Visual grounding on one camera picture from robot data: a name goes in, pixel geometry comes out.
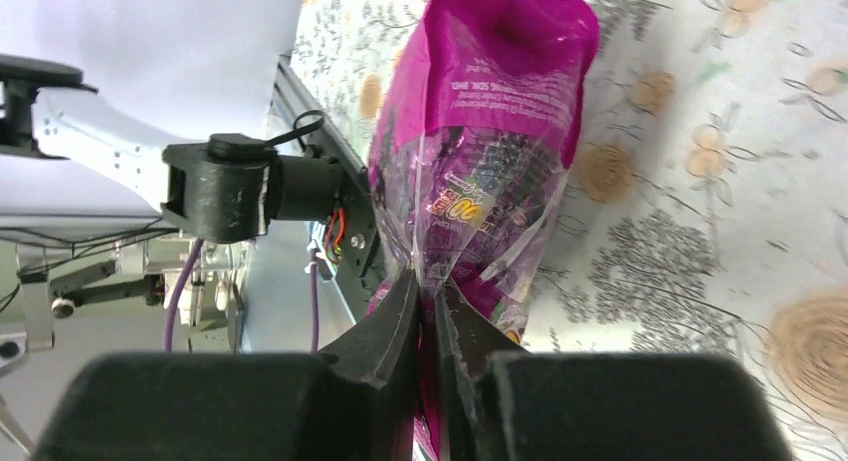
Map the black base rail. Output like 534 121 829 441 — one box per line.
268 55 385 323

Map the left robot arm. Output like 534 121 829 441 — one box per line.
1 54 343 244

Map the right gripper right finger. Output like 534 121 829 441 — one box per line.
435 285 791 460

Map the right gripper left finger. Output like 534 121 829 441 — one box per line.
32 269 419 460

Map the purple candy bag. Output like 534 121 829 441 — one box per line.
368 0 600 460

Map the floral patterned table mat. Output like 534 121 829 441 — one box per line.
264 0 848 461

